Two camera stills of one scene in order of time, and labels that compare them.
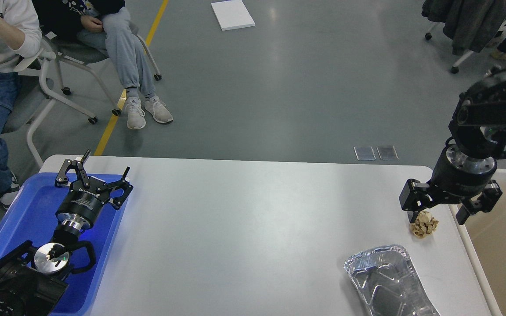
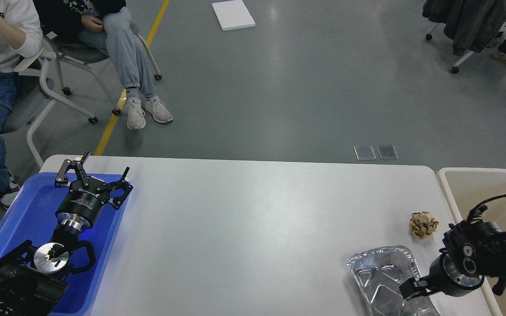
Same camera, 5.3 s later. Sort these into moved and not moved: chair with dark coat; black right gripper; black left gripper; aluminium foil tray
Moved: black right gripper
Not moved: aluminium foil tray; chair with dark coat; black left gripper
